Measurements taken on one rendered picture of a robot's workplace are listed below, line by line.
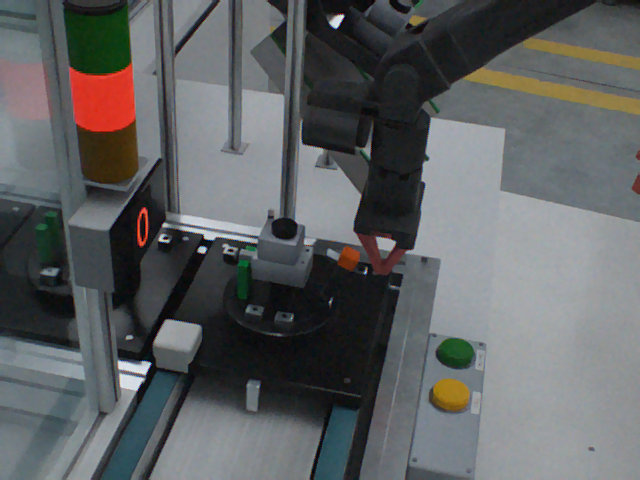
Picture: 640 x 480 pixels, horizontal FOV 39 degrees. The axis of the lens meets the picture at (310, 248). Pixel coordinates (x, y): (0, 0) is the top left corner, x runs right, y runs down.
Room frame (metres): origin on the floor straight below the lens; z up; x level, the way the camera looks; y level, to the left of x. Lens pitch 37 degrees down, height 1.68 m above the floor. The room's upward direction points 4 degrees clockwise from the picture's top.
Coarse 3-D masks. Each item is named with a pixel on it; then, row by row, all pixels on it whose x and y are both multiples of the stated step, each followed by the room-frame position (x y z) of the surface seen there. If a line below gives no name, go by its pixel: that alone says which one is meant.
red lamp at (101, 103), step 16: (80, 80) 0.64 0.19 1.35; (96, 80) 0.64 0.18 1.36; (112, 80) 0.64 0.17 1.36; (128, 80) 0.65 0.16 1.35; (80, 96) 0.64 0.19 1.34; (96, 96) 0.64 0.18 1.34; (112, 96) 0.64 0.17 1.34; (128, 96) 0.65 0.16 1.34; (80, 112) 0.64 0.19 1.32; (96, 112) 0.64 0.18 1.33; (112, 112) 0.64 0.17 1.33; (128, 112) 0.65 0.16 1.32; (96, 128) 0.64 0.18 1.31; (112, 128) 0.64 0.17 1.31
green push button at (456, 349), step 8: (440, 344) 0.78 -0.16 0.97; (448, 344) 0.78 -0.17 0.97; (456, 344) 0.78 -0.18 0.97; (464, 344) 0.78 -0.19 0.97; (440, 352) 0.77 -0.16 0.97; (448, 352) 0.77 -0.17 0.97; (456, 352) 0.77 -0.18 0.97; (464, 352) 0.77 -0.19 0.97; (472, 352) 0.77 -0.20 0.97; (448, 360) 0.76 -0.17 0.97; (456, 360) 0.76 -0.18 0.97; (464, 360) 0.76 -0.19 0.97
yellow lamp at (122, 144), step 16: (80, 128) 0.64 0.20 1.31; (128, 128) 0.65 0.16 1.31; (80, 144) 0.64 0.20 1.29; (96, 144) 0.64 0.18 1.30; (112, 144) 0.64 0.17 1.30; (128, 144) 0.65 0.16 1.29; (80, 160) 0.65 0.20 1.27; (96, 160) 0.64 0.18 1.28; (112, 160) 0.64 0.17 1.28; (128, 160) 0.65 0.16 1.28; (96, 176) 0.64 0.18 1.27; (112, 176) 0.64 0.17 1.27; (128, 176) 0.65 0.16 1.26
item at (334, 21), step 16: (272, 0) 1.07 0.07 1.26; (288, 0) 1.06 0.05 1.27; (320, 0) 1.12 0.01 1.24; (336, 0) 1.14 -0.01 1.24; (352, 0) 1.16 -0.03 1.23; (368, 0) 1.16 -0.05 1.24; (320, 16) 1.04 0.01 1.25; (336, 16) 1.11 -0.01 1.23; (320, 32) 1.04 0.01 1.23; (336, 32) 1.04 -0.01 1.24; (336, 48) 1.04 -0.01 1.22; (352, 48) 1.03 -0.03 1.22; (368, 48) 1.07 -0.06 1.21; (368, 64) 1.02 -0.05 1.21
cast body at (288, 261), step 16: (272, 224) 0.83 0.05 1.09; (288, 224) 0.83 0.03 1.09; (272, 240) 0.81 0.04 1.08; (288, 240) 0.81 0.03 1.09; (240, 256) 0.83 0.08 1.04; (256, 256) 0.82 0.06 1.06; (272, 256) 0.81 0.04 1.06; (288, 256) 0.80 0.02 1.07; (304, 256) 0.82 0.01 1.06; (256, 272) 0.81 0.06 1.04; (272, 272) 0.81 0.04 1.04; (288, 272) 0.80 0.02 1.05; (304, 272) 0.80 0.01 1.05
